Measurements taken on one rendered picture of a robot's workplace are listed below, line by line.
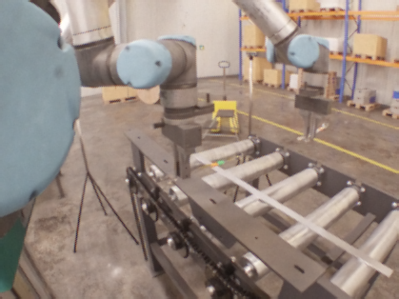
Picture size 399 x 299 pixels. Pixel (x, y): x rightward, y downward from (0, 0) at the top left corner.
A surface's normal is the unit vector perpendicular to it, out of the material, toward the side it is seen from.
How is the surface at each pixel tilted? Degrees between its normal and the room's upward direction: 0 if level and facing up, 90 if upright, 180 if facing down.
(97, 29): 96
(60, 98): 95
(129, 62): 90
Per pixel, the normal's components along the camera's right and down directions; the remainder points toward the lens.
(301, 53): 0.05, 0.45
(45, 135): 0.93, 0.19
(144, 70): -0.23, 0.39
